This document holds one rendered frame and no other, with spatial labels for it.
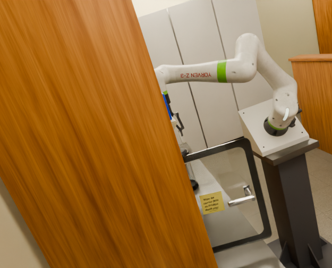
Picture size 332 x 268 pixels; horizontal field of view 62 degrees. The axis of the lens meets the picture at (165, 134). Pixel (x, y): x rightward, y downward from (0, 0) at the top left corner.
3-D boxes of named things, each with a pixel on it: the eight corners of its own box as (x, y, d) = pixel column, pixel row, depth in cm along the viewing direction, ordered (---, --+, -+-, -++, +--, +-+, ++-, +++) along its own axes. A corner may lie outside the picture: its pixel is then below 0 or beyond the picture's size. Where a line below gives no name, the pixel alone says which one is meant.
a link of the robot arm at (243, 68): (258, 67, 141) (256, 50, 131) (256, 87, 136) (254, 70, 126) (223, 69, 149) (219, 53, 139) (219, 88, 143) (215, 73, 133)
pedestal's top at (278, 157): (285, 134, 197) (284, 129, 196) (320, 146, 166) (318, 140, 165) (246, 151, 192) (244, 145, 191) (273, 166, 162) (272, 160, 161)
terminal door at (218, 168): (192, 258, 102) (158, 163, 91) (272, 235, 100) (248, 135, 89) (192, 259, 102) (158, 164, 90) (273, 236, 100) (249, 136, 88)
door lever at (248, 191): (226, 201, 95) (224, 194, 94) (253, 193, 94) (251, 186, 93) (230, 209, 90) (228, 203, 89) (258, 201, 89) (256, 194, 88)
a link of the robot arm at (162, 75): (136, 74, 139) (155, 68, 134) (147, 69, 149) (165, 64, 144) (145, 100, 143) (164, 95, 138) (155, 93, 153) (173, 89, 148)
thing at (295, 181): (306, 226, 232) (287, 128, 205) (357, 265, 186) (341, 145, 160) (256, 250, 225) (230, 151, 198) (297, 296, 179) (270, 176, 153)
